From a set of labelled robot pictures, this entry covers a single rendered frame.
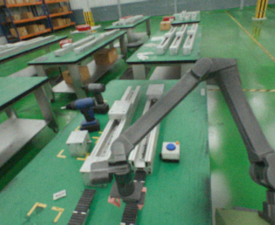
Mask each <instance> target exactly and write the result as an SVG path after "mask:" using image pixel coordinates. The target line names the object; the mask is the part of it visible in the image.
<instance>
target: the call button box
mask: <svg viewBox="0 0 275 225"><path fill-rule="evenodd" d="M168 143H173V142H164V143H163V147H162V152H160V156H162V162H174V163H179V156H180V144H179V143H178V145H177V144H176V143H173V144H174V145H175V148H174V149H167V148H166V145H167V144H168Z"/></svg>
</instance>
